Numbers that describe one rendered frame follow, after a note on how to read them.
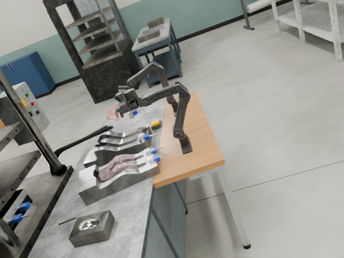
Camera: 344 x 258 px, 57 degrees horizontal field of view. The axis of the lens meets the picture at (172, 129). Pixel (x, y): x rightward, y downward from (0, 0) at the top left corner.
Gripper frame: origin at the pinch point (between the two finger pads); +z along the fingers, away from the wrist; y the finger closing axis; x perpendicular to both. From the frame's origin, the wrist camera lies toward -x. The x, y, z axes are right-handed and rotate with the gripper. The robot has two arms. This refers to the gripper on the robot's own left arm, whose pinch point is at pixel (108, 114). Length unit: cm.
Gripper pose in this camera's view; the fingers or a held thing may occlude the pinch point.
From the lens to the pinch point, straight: 206.2
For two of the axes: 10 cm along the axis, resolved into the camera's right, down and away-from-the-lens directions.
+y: 0.8, 4.4, -8.9
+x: 3.6, 8.2, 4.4
